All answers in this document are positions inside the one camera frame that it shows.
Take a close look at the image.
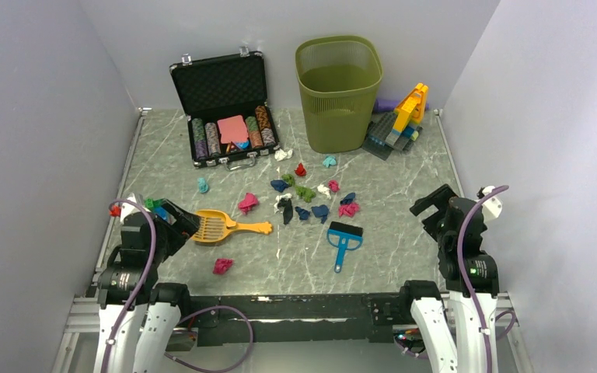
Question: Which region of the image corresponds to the orange slotted scoop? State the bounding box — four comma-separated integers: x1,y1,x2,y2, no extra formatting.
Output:
191,209,273,243

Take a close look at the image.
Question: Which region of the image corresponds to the blue hand brush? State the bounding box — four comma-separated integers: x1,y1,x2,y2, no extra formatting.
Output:
326,221,364,274

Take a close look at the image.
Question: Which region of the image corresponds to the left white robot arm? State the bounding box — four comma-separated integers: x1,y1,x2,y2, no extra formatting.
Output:
94,196,201,372

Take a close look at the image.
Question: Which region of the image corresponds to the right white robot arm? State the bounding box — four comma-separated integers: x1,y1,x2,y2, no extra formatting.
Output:
397,184,509,372

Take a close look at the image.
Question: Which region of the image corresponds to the cyan paper scrap left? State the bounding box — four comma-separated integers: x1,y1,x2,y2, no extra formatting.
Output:
197,177,209,193

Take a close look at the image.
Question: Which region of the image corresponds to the cyan paper scrap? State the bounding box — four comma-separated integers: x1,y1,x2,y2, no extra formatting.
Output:
323,155,337,168
197,177,209,193

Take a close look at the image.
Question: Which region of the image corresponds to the orange toy with blocks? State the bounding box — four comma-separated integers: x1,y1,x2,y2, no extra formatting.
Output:
109,194,171,222

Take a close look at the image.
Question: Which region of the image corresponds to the pink paper scrap lone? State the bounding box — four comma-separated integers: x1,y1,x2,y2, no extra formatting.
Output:
212,258,234,275

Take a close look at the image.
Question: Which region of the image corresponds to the pink paper scrap left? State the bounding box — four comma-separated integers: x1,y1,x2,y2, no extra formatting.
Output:
237,193,259,215

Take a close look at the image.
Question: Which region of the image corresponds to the pink paper scrap right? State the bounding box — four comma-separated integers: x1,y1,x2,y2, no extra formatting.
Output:
338,202,360,218

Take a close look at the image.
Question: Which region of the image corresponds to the navy paper scrap right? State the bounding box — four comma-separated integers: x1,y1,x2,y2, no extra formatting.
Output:
340,192,356,205

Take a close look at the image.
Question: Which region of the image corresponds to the toy brick construction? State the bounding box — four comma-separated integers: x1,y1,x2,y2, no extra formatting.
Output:
361,83,429,160

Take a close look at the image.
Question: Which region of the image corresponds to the navy paper scrap upper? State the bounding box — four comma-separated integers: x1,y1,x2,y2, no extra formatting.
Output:
270,180,290,193

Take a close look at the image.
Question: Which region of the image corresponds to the black paper scrap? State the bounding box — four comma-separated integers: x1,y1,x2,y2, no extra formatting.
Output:
281,200,294,225

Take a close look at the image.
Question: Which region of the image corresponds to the white paper scrap left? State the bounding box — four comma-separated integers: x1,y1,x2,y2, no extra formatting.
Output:
273,193,292,214

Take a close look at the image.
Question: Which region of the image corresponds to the white paper scrap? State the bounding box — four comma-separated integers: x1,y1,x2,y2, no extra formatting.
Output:
274,148,294,162
317,184,331,199
273,193,292,214

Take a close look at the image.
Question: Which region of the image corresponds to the small pink paper scrap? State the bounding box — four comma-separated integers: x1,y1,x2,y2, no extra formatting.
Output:
327,180,340,193

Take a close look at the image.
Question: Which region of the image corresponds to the navy paper scrap middle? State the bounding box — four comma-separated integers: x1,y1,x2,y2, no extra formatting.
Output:
311,204,330,224

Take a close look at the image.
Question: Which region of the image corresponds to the white paper scrap middle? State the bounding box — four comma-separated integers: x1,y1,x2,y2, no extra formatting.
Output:
317,184,331,199

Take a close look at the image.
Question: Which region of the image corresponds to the white paper scrap top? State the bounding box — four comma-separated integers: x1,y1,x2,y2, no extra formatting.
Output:
274,148,294,162

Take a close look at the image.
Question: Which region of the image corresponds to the navy paper scrap small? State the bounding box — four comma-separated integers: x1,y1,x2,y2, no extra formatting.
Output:
295,207,311,221

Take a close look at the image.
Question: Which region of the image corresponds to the cyan paper scrap top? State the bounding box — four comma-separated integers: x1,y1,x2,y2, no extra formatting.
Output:
323,155,337,168

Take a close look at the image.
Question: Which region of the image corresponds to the purple cylinder toy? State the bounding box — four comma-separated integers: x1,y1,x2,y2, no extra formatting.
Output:
372,99,399,113

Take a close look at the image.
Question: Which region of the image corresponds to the green paper scrap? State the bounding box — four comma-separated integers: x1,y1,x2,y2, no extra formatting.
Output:
281,174,316,203

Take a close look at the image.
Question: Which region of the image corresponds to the black poker chip case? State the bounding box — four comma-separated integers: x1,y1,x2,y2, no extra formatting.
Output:
169,47,280,171

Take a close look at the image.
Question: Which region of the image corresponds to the green mesh waste basket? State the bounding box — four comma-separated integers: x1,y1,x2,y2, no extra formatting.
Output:
295,35,383,154

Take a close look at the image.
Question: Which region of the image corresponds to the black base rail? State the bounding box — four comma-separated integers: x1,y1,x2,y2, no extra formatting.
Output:
171,292,417,347

